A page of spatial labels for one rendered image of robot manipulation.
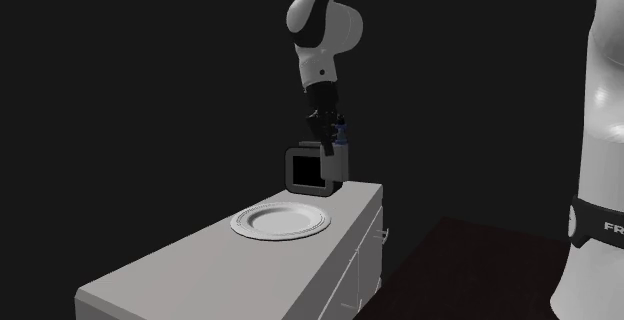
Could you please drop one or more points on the grey cabinet with doors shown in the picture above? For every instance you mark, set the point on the grey cabinet with doors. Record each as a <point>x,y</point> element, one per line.
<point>195,280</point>

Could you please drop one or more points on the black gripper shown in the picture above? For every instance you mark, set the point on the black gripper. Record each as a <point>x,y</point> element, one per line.
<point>322,98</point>

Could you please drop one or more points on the dark red robot stand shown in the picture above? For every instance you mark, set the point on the dark red robot stand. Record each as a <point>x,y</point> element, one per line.
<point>463,270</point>

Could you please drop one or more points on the blue bottle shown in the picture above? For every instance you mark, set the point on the blue bottle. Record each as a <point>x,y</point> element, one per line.
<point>342,134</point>

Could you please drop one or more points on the grey box with black front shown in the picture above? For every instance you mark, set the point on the grey box with black front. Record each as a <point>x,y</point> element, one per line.
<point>336,165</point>

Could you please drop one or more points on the white round plate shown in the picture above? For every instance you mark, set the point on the white round plate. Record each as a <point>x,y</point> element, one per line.
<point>280,220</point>

